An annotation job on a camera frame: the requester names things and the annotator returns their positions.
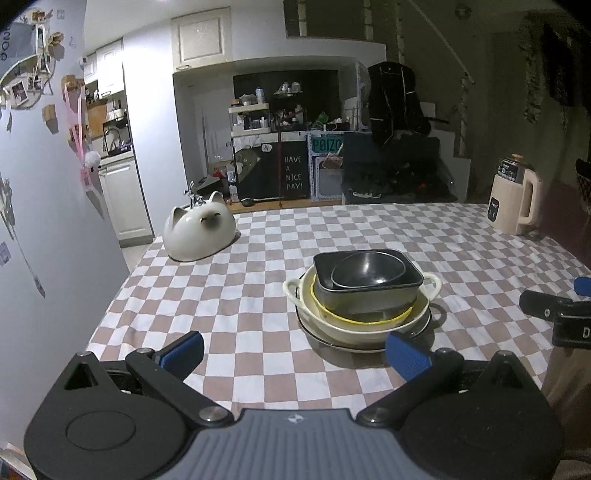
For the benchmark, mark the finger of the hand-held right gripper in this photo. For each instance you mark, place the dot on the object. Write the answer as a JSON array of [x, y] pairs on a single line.
[[540, 304], [583, 285]]

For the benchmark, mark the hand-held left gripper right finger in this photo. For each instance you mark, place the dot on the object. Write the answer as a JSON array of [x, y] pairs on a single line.
[[406, 355]]

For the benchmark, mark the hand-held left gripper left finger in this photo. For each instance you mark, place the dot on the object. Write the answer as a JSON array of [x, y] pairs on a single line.
[[184, 353]]

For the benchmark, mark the yellow rimmed bowl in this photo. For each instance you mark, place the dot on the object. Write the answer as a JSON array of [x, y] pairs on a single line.
[[351, 319]]

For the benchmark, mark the grey rectangular dish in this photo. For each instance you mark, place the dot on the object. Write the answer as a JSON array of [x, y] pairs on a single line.
[[364, 300]]

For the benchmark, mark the white plate dark rim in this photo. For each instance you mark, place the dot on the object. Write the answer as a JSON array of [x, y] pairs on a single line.
[[332, 345]]

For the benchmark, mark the black round bowl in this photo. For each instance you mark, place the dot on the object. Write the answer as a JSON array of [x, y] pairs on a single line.
[[369, 270]]

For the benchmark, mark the dark red seat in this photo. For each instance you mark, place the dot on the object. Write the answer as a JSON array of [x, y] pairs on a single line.
[[568, 217]]

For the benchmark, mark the brown white checkered tablecloth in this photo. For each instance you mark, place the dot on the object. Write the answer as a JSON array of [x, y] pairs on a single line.
[[231, 286]]

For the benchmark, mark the beige electric kettle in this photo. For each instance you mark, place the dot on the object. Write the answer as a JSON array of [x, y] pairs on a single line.
[[508, 207]]

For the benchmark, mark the white cat-shaped ceramic bowl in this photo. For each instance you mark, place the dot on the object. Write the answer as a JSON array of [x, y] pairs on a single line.
[[194, 235]]

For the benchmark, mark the white kitchen base cabinet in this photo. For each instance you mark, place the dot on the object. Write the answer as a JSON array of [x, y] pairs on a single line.
[[124, 203]]

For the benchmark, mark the dark sofa with clothes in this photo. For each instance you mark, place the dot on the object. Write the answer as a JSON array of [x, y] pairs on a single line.
[[397, 170]]

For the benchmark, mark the dried plant garland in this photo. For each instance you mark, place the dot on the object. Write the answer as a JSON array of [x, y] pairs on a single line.
[[533, 78]]

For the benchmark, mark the black chalkboard sign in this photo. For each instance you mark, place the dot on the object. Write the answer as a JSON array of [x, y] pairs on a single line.
[[295, 147]]

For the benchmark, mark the white shelf rack with bottles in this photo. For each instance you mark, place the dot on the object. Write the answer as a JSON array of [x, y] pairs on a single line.
[[249, 122]]

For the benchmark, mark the pink ribbon with pompom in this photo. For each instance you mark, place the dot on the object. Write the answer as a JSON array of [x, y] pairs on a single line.
[[76, 120]]

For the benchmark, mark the white kitchen upper cabinet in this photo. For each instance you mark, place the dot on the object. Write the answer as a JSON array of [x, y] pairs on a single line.
[[108, 69]]

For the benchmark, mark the dark wall hanging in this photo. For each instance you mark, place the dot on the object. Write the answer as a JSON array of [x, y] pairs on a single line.
[[565, 69]]

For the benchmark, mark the wall photo collage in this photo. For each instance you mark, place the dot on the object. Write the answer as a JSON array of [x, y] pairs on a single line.
[[27, 78]]

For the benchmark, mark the white wall cabinet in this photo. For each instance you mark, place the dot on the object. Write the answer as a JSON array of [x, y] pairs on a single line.
[[201, 37]]

